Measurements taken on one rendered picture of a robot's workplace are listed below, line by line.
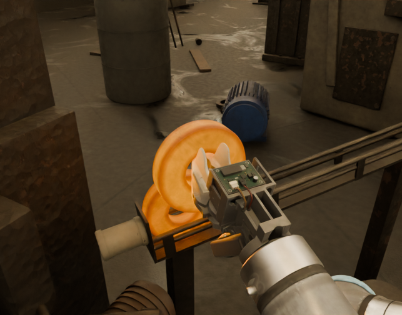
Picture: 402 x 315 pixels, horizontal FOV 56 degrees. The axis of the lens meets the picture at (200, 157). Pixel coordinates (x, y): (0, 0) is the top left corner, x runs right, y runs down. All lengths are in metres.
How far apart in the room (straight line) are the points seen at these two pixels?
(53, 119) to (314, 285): 0.56
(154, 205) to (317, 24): 2.34
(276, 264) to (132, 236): 0.37
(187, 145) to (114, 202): 1.47
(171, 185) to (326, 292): 0.28
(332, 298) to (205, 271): 1.20
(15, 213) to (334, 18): 2.46
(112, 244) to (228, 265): 0.95
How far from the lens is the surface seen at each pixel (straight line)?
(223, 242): 0.54
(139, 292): 0.84
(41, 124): 0.77
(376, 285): 0.94
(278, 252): 0.43
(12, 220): 0.65
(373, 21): 2.73
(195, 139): 0.56
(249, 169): 0.50
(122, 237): 0.73
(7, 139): 0.73
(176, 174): 0.57
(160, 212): 0.73
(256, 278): 0.44
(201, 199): 0.53
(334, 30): 2.81
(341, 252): 1.78
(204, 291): 1.53
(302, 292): 0.42
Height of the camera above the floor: 1.17
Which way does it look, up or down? 30 degrees down
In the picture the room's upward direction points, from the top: straight up
